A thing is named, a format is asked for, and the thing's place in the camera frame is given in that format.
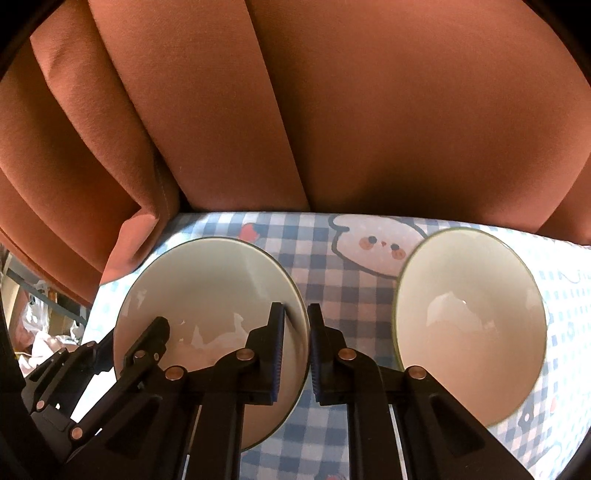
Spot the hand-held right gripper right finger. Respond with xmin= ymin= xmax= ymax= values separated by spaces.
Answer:
xmin=307 ymin=304 xmax=532 ymax=480

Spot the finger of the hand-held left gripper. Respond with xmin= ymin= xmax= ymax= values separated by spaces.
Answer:
xmin=21 ymin=340 xmax=116 ymax=457
xmin=121 ymin=316 xmax=171 ymax=376

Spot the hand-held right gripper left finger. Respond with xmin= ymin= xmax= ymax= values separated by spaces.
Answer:
xmin=60 ymin=302 xmax=289 ymax=480

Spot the blue leaf print bowl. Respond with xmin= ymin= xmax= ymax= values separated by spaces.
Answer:
xmin=392 ymin=227 xmax=548 ymax=428
xmin=113 ymin=237 xmax=310 ymax=450

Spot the white plastic bag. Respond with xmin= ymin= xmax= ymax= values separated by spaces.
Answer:
xmin=14 ymin=281 xmax=88 ymax=365

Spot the blue checkered printed tablecloth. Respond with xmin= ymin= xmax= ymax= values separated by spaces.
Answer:
xmin=85 ymin=211 xmax=591 ymax=480

